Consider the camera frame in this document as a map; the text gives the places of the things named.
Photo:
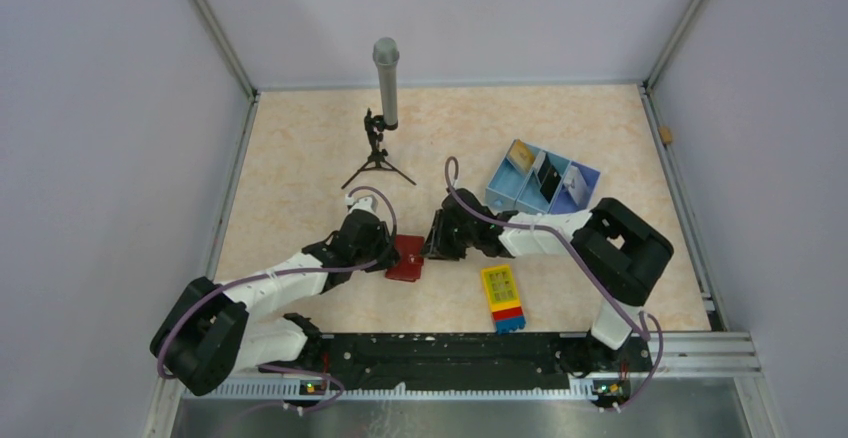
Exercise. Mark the grey microphone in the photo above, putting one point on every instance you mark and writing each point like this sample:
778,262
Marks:
386,56

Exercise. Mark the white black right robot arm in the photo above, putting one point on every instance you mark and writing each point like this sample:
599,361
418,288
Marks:
621,254

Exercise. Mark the yellow red blue toy block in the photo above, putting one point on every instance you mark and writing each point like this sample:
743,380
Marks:
503,299

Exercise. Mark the red leather card holder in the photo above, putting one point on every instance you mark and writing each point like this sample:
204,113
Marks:
410,264

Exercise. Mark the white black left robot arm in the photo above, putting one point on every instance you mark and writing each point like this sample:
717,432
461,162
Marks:
214,329

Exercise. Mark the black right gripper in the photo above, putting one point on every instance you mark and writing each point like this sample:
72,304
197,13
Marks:
436,246

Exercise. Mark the small tan object on rail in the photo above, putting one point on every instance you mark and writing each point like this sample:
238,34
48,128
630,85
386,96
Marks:
666,135

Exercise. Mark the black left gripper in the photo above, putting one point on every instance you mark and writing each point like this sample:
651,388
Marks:
383,237

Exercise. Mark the black tripod stand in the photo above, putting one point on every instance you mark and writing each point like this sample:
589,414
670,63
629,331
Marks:
377,160

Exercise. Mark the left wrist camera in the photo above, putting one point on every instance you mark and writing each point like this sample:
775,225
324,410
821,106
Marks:
366,203

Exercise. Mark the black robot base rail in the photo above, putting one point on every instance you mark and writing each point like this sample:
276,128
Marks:
521,361

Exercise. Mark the blue three-slot card box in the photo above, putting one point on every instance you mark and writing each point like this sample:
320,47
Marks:
534,180

